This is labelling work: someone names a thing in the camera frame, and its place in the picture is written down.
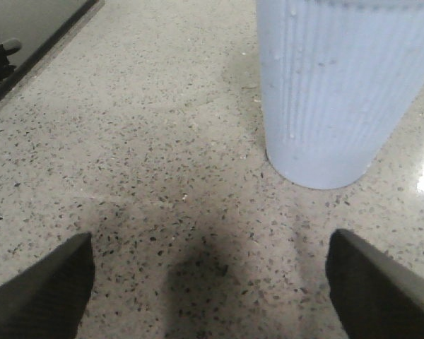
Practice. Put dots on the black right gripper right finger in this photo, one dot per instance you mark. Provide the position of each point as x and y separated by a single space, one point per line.
372 294

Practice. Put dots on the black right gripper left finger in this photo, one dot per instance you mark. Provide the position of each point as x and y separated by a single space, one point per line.
48 300

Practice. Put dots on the light blue ribbed cup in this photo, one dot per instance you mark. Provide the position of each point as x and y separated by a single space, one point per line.
336 78

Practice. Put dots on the black glass gas stove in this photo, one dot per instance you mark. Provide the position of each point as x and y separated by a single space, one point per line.
29 29

